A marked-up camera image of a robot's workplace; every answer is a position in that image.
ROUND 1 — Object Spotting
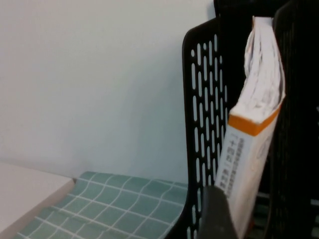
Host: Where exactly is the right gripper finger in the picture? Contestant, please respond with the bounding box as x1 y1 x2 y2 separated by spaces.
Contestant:
196 185 241 239

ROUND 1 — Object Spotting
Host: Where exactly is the white orange-edged ROS2 book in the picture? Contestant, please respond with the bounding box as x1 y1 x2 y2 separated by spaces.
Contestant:
214 16 286 239

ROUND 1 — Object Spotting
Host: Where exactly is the black perforated book holder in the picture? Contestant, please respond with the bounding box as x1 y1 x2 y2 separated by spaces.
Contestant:
180 0 319 239

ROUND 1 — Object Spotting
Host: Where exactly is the green checked tablecloth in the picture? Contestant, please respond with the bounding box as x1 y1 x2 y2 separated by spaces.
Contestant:
11 171 275 239

